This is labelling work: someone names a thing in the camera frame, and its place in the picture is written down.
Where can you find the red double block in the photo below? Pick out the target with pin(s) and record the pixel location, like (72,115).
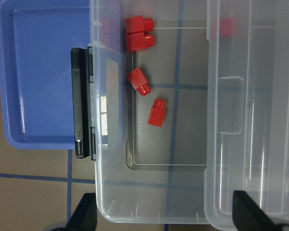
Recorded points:
(138,33)

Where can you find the blue plastic tray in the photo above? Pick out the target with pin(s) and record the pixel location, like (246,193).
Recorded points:
(36,37)

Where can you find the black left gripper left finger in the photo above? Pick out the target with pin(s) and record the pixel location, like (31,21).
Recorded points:
(84,217)

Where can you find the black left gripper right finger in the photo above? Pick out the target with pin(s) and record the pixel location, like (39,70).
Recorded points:
(248,216)

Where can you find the clear plastic storage box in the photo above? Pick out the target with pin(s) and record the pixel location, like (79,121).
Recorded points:
(151,65)

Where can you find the red block tilted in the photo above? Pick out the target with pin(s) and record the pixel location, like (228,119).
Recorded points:
(139,82)

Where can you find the black box latch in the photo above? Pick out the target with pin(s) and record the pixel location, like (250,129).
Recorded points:
(82,78)

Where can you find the clear plastic box lid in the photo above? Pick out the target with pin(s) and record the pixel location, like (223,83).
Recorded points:
(248,109)

